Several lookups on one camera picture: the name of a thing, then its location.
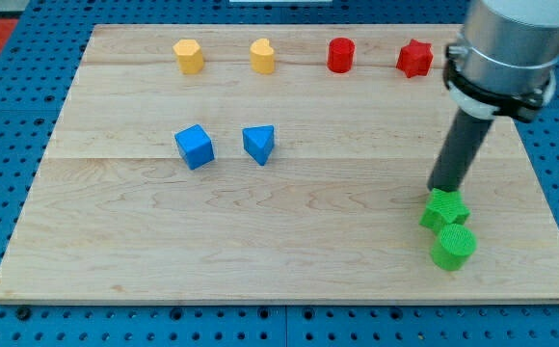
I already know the wooden board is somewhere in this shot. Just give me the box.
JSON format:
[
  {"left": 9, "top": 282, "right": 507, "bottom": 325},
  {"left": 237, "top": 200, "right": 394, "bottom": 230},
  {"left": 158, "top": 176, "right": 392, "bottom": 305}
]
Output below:
[{"left": 0, "top": 24, "right": 559, "bottom": 306}]

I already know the yellow hexagon block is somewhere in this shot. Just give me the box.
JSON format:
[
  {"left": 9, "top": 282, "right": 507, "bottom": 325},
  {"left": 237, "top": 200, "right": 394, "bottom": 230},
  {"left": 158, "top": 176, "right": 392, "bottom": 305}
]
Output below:
[{"left": 173, "top": 39, "right": 204, "bottom": 74}]

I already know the yellow heart block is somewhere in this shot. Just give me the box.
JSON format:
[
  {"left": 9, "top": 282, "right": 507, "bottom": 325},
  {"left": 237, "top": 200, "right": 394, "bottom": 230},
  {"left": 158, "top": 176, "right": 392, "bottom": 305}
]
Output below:
[{"left": 250, "top": 38, "right": 275, "bottom": 74}]

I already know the red cylinder block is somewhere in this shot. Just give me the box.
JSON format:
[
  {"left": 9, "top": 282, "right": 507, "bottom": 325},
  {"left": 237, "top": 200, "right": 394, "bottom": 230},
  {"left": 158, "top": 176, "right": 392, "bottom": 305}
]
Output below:
[{"left": 327, "top": 37, "right": 356, "bottom": 73}]

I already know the blue cube block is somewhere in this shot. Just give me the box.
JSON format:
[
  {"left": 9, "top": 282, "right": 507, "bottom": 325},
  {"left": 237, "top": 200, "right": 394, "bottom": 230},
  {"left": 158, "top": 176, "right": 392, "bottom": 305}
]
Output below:
[{"left": 174, "top": 124, "right": 215, "bottom": 170}]

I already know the green cylinder block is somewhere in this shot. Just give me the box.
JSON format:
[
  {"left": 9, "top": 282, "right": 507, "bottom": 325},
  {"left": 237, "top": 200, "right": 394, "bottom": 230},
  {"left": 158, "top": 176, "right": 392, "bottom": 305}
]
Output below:
[{"left": 430, "top": 224, "right": 478, "bottom": 271}]

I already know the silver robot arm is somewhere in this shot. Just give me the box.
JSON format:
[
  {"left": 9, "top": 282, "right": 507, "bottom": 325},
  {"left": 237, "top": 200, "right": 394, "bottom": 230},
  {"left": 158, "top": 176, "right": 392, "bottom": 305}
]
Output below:
[{"left": 427, "top": 0, "right": 559, "bottom": 192}]

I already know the blue triangle block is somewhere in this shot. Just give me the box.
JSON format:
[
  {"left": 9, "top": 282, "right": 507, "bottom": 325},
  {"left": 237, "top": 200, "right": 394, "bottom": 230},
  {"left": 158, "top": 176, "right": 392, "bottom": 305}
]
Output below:
[{"left": 242, "top": 125, "right": 275, "bottom": 166}]

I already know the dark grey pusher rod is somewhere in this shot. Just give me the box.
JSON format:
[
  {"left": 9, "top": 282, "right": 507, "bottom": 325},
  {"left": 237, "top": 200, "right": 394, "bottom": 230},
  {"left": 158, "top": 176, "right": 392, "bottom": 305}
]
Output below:
[{"left": 427, "top": 109, "right": 493, "bottom": 192}]

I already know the green star block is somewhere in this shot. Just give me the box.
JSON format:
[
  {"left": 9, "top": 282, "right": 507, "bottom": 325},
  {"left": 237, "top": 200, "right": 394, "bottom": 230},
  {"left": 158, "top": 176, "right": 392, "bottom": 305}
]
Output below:
[{"left": 419, "top": 188, "right": 470, "bottom": 234}]

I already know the red star block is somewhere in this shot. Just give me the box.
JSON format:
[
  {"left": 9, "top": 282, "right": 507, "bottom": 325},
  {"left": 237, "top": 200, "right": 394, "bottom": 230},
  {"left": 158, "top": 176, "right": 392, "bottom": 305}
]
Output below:
[{"left": 396, "top": 39, "right": 434, "bottom": 78}]

